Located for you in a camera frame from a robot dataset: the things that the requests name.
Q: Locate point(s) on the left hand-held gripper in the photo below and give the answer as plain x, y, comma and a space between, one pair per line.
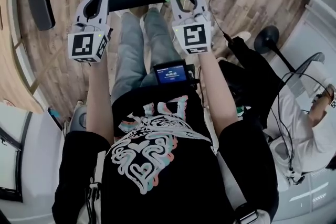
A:
82, 46

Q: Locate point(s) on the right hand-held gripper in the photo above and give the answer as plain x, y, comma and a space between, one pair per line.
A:
194, 35

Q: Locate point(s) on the person's left forearm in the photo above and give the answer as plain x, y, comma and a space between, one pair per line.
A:
98, 102

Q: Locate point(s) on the person's right forearm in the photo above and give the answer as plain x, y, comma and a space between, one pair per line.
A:
215, 91

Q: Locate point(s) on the person's grey jeans legs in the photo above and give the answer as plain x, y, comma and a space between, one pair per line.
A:
128, 60

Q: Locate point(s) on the black screen device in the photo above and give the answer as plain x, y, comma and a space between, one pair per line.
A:
170, 74

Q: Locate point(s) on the round black marble table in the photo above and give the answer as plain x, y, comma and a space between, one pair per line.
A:
266, 38

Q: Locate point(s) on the white hard-shell backpack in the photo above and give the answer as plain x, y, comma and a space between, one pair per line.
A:
278, 149
78, 118

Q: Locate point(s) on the black and teal box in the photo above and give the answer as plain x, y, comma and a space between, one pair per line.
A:
55, 116

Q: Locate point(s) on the black-framed window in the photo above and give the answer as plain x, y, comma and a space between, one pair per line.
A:
10, 160

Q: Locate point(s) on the person's black printed t-shirt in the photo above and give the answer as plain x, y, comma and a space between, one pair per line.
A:
170, 178

